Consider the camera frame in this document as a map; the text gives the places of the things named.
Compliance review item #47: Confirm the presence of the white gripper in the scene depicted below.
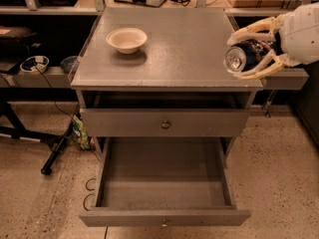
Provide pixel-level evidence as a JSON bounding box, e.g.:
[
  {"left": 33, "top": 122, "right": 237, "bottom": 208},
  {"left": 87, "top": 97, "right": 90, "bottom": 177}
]
[{"left": 227, "top": 3, "right": 319, "bottom": 80}]

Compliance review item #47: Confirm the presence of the blue pepsi can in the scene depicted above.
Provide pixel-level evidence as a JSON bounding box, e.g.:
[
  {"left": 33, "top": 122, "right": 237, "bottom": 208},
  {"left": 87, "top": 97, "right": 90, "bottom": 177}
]
[{"left": 224, "top": 39, "right": 277, "bottom": 73}]

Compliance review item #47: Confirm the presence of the grey drawer cabinet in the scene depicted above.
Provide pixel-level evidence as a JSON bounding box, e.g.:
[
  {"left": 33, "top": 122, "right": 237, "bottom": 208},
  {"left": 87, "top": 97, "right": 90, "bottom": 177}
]
[{"left": 72, "top": 8, "right": 262, "bottom": 148}]

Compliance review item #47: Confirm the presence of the open grey middle drawer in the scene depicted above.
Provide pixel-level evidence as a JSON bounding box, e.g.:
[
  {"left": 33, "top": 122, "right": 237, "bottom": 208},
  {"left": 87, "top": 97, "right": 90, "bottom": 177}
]
[{"left": 80, "top": 137, "right": 250, "bottom": 227}]

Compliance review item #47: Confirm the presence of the closed grey top drawer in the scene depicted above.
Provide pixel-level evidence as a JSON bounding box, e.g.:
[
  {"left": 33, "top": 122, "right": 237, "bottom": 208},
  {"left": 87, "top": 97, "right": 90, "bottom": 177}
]
[{"left": 81, "top": 109, "right": 248, "bottom": 137}]

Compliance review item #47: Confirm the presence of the white paper bowl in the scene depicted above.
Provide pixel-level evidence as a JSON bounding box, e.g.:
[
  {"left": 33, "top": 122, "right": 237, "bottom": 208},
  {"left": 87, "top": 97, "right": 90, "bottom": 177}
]
[{"left": 106, "top": 28, "right": 148, "bottom": 55}]

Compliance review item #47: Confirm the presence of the dark round bowl on shelf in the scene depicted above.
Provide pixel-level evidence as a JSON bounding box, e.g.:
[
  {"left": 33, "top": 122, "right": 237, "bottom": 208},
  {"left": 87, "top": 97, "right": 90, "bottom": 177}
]
[{"left": 60, "top": 56, "right": 78, "bottom": 73}]

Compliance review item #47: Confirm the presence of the green chip bag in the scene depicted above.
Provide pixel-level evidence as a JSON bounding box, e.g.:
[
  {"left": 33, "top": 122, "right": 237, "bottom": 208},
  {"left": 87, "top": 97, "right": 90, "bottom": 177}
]
[{"left": 72, "top": 116, "right": 91, "bottom": 150}]

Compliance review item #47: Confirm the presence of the blue white bowl on shelf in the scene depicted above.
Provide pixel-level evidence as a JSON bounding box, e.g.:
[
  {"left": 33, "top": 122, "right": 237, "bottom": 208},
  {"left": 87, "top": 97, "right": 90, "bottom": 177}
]
[{"left": 20, "top": 55, "right": 49, "bottom": 74}]

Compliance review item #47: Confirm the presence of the black bag on shelf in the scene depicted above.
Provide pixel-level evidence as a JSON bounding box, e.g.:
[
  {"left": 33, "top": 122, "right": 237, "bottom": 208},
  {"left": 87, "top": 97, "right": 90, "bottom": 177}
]
[{"left": 0, "top": 26, "right": 38, "bottom": 57}]

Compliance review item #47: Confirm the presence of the grey metal shelf rack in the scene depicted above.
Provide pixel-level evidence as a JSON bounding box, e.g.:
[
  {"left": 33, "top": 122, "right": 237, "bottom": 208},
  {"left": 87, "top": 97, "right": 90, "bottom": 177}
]
[{"left": 0, "top": 0, "right": 319, "bottom": 92}]

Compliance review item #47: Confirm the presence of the black cable on floor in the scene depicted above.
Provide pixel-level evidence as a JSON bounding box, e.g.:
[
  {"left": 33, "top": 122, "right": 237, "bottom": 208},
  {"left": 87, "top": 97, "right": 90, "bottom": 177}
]
[{"left": 31, "top": 58, "right": 101, "bottom": 211}]

